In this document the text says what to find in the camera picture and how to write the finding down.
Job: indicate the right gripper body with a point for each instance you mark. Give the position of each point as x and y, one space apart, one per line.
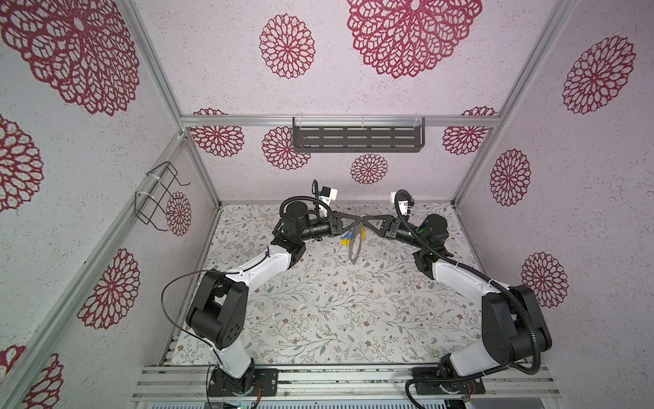
393 229

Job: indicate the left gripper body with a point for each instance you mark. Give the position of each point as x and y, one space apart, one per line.
335 229

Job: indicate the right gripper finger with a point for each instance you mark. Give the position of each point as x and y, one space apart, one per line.
378 231
377 221

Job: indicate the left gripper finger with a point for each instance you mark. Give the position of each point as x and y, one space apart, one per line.
350 229
350 219

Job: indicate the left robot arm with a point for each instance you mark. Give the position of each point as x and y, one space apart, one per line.
218 311

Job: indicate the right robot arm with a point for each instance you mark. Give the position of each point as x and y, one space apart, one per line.
514 333

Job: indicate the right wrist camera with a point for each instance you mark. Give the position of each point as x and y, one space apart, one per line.
403 203

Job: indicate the grey slotted wall shelf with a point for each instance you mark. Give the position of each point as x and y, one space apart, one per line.
361 138

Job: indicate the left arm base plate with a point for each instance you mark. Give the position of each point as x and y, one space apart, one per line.
255 382

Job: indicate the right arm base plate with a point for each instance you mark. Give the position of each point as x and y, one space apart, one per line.
432 383

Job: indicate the black wire wall basket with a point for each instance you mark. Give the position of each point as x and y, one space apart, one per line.
164 206

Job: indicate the aluminium front rail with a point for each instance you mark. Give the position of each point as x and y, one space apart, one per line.
334 382

